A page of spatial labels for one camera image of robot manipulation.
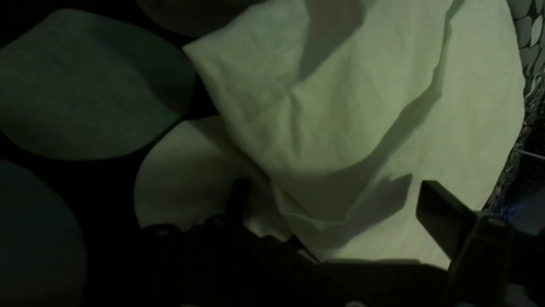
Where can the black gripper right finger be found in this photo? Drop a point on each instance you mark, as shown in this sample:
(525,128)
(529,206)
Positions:
(460,227)

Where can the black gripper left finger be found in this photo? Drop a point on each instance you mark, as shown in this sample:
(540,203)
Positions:
(239,201)

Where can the white bedsheet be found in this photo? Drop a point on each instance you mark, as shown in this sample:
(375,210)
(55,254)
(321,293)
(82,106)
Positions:
(341,112)

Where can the black duvet with grey spots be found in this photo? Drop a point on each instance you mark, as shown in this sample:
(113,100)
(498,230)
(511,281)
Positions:
(86,85)

